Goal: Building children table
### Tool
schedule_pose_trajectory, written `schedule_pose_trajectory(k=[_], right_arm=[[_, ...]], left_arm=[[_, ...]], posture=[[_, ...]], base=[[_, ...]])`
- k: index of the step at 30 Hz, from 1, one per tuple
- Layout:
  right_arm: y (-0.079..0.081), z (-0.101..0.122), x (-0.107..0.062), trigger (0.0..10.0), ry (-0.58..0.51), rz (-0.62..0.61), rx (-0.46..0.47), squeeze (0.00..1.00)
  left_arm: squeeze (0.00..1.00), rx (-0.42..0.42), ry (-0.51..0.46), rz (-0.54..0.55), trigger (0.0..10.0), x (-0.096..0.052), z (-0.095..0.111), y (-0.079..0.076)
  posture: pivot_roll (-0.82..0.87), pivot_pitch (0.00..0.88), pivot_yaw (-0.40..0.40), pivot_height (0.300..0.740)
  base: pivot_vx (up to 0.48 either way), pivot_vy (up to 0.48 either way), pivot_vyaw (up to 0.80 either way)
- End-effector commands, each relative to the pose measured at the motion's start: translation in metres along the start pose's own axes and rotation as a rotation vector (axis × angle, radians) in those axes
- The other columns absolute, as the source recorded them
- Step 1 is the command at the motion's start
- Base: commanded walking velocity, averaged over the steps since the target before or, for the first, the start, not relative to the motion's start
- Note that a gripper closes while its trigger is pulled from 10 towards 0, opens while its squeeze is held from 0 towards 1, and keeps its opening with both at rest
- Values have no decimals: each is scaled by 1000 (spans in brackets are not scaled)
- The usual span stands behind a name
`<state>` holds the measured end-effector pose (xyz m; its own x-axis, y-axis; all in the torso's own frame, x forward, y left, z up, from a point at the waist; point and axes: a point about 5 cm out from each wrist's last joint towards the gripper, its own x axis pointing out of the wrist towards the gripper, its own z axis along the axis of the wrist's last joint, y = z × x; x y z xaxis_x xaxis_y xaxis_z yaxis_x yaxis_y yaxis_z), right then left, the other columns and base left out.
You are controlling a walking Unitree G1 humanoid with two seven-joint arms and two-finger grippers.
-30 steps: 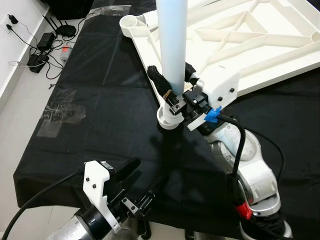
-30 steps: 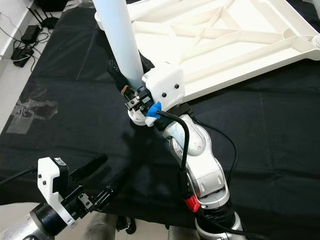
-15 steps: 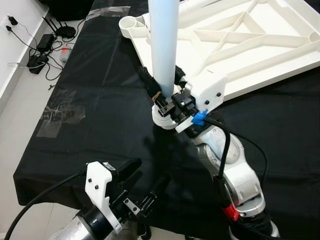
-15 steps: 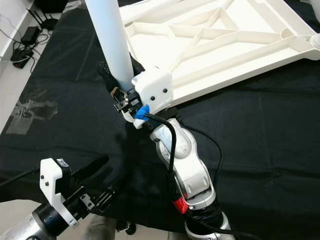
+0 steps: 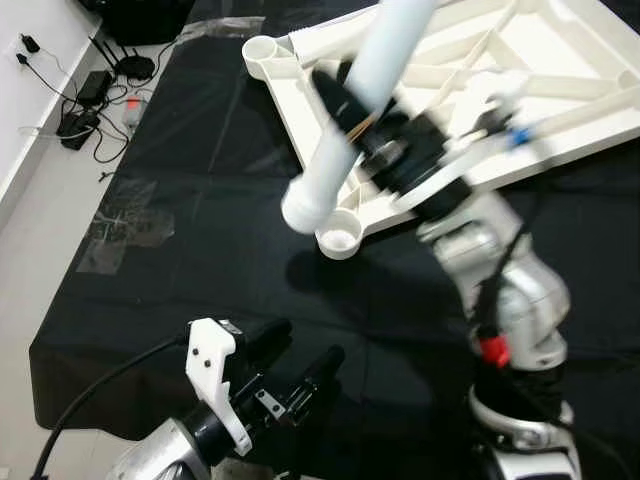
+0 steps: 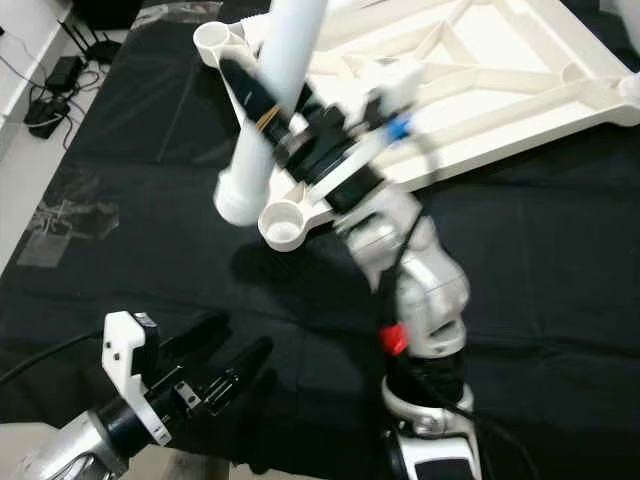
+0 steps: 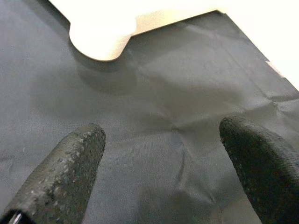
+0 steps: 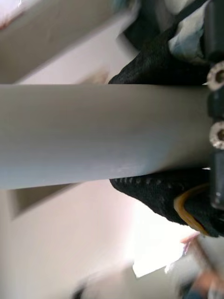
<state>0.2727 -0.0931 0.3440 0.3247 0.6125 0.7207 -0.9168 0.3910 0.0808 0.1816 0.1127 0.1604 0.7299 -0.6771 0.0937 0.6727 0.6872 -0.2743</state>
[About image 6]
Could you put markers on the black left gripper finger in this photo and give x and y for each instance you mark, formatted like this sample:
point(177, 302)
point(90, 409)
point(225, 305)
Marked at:
point(195, 338)
point(242, 365)

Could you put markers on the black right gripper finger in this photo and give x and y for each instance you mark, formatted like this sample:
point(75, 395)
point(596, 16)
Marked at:
point(246, 88)

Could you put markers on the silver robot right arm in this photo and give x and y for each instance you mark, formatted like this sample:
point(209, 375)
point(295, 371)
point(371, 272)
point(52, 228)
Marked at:
point(420, 280)

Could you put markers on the black cloth cover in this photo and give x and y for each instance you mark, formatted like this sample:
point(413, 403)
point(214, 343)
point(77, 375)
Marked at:
point(160, 290)

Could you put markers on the clear tape patch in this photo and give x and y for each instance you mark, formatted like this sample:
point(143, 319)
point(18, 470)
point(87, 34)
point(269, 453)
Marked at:
point(65, 215)

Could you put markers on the black power adapter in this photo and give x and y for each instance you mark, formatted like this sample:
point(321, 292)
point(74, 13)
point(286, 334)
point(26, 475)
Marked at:
point(65, 72)

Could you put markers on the black power strip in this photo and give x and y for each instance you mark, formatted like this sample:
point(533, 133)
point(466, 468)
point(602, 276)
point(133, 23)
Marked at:
point(50, 115)

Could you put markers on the white plastic table top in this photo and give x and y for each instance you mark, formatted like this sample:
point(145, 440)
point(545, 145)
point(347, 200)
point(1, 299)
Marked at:
point(510, 60)

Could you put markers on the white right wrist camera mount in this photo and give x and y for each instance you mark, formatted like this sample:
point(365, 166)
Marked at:
point(375, 140)

